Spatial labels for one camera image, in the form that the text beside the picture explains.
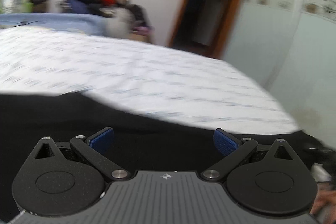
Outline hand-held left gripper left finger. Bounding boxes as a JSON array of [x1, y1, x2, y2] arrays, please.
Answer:
[[30, 127, 131, 183]]

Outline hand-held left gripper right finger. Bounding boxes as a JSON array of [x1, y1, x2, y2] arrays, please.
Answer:
[[201, 128, 302, 183]]

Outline black pants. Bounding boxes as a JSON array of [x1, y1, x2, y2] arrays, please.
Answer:
[[0, 91, 334, 224]]

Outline person's right hand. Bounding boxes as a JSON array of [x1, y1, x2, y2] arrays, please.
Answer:
[[311, 187, 336, 224]]

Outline white script-print bed sheet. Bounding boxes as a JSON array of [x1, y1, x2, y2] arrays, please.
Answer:
[[0, 27, 298, 135]]

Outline purple cloth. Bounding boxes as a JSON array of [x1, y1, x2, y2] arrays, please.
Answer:
[[135, 26, 153, 35]]

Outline blue blanket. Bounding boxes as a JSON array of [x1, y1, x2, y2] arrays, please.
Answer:
[[0, 13, 105, 37]]

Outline black backpack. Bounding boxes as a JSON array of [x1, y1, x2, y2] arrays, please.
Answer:
[[129, 4, 153, 30]]

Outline dark brown bag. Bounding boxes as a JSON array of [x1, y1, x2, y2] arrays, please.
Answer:
[[28, 0, 50, 13]]

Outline wooden door frame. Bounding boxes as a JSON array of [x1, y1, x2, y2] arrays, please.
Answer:
[[168, 0, 255, 59]]

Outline black cable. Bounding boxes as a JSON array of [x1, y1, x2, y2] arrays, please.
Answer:
[[12, 20, 40, 28]]

